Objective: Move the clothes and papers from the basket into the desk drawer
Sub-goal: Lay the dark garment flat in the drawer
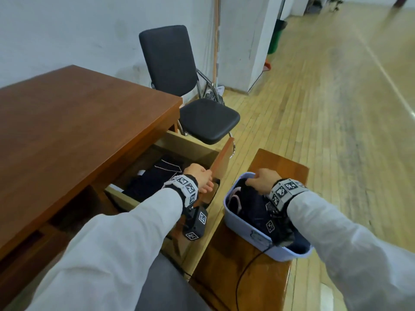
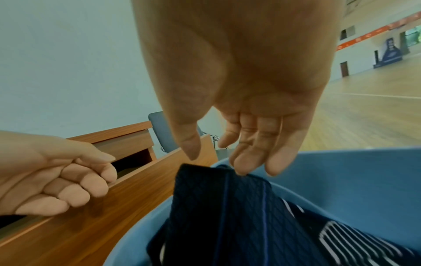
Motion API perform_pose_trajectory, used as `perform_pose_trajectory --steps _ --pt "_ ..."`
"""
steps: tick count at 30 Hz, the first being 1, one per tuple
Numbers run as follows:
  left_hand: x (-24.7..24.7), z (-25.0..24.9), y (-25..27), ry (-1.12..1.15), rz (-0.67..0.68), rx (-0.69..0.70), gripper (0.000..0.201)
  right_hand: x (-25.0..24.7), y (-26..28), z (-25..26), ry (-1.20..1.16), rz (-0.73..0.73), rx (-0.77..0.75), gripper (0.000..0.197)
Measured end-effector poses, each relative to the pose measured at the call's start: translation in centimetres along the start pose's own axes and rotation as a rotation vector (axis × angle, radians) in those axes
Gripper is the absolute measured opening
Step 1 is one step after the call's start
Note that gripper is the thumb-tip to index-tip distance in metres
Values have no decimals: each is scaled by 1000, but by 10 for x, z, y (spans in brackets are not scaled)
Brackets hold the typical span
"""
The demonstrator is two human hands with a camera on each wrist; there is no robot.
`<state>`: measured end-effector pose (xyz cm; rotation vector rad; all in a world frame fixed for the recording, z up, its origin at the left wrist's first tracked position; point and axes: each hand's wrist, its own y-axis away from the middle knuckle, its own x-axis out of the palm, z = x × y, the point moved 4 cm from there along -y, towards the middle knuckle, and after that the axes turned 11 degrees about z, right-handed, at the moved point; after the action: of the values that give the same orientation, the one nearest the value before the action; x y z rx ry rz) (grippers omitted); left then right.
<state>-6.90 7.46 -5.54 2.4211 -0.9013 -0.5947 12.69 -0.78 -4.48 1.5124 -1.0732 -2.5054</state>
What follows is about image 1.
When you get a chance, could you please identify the person's left forearm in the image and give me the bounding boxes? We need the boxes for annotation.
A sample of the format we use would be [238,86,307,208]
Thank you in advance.
[27,187,184,311]

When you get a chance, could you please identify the right wristband with marker tags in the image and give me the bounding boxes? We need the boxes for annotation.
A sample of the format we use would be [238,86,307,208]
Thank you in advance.
[266,178,309,213]

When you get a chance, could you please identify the black padded metal chair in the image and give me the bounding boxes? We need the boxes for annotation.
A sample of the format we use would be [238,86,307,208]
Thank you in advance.
[138,25,241,159]

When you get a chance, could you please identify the green trash bin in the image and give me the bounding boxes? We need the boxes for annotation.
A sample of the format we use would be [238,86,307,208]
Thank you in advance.
[267,19,288,55]

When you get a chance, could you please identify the left wristband with marker tags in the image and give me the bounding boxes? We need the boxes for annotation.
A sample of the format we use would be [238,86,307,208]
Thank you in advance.
[162,175,199,208]

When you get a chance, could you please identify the wristband with marker tags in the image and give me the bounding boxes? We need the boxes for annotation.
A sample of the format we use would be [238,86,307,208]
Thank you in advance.
[162,175,199,208]
[266,178,309,213]

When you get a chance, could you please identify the grey mop head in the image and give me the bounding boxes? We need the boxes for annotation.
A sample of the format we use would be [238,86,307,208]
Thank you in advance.
[202,86,226,106]

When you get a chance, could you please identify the wooden drawer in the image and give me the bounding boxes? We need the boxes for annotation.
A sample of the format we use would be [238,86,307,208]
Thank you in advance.
[104,130,235,256]

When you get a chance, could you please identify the brown wooden desk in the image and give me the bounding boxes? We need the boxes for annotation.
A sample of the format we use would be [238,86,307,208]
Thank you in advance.
[0,65,184,301]

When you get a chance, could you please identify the person's right forearm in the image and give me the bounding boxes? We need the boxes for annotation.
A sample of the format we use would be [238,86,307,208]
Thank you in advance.
[287,190,415,311]

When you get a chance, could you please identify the person's right hand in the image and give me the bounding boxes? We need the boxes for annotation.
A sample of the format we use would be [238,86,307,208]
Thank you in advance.
[245,168,282,195]

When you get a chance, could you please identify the wooden mop stick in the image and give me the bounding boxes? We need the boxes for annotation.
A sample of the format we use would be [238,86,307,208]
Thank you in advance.
[212,0,221,89]

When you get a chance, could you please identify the light blue plastic basin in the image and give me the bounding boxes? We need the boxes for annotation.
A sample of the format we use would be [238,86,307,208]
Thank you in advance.
[223,171,313,263]

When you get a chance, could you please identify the person's grey trouser legs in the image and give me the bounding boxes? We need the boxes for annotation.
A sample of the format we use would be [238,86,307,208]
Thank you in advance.
[134,252,211,311]

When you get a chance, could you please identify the dark patterned garment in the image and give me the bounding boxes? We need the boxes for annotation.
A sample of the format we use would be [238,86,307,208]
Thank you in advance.
[122,158,192,203]

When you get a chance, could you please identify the person's left hand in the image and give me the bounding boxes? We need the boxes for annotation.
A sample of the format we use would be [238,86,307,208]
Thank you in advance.
[183,163,214,194]

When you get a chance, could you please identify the brown wooden bench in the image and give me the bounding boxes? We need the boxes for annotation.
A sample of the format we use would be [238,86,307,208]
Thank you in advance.
[188,148,310,311]

